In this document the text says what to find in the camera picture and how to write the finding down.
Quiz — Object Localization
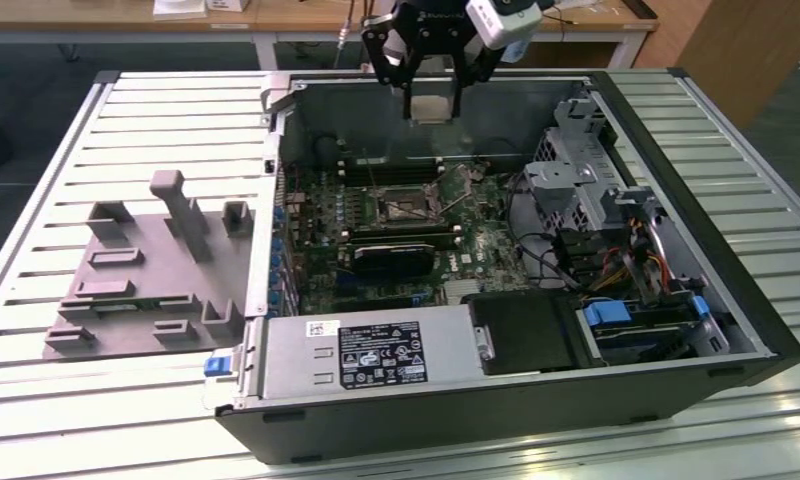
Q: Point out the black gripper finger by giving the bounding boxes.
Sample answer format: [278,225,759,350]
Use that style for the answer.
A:
[361,16,420,122]
[449,33,503,122]

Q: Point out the silver square CPU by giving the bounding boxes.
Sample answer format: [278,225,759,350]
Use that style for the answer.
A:
[412,94,455,125]

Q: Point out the CPU socket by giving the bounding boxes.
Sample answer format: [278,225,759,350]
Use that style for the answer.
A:
[370,185,445,225]

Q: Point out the black expansion slot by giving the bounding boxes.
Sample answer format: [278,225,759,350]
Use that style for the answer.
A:
[345,294,423,310]

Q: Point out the grey metal drive cage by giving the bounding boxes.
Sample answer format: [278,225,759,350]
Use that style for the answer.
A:
[521,97,663,232]

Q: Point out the large white box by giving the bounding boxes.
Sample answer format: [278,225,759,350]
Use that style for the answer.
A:
[150,0,210,23]

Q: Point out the green motherboard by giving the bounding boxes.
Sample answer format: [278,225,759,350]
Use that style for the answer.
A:
[276,162,533,317]

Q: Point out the black graphics card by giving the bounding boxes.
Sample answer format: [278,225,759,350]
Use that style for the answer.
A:
[352,243,437,280]

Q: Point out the wooden cabinet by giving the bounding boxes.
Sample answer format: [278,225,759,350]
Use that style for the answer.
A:
[672,0,800,132]

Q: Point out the small silver heat sink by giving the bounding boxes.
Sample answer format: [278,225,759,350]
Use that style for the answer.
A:
[441,279,483,304]

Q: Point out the wooden desk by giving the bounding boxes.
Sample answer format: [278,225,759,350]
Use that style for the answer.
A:
[0,0,661,71]

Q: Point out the hard disk in blue carrier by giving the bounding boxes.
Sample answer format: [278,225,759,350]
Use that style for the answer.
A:
[575,297,708,367]

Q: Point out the black plastic air shroud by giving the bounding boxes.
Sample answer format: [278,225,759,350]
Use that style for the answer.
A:
[464,292,592,377]

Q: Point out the grey parts rack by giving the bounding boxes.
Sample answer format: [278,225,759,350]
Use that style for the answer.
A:
[41,169,258,360]

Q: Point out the black rating label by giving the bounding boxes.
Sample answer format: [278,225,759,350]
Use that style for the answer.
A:
[336,319,425,393]

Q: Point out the silver power supply box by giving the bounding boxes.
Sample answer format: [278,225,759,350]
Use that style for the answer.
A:
[246,305,496,402]

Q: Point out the blue case latch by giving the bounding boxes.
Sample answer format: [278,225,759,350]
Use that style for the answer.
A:
[202,351,233,377]

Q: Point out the black open PC case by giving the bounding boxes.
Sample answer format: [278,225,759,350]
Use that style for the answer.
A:
[202,68,800,465]

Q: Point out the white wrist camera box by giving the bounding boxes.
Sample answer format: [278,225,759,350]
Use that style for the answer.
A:
[464,0,545,51]

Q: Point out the thin hanging cable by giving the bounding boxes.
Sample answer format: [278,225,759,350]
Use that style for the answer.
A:
[332,0,376,71]

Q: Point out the thin black wire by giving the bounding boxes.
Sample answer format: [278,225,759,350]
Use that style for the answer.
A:
[515,231,583,292]

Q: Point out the coloured wire bundle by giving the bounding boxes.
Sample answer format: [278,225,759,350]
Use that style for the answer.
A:
[591,219,676,307]

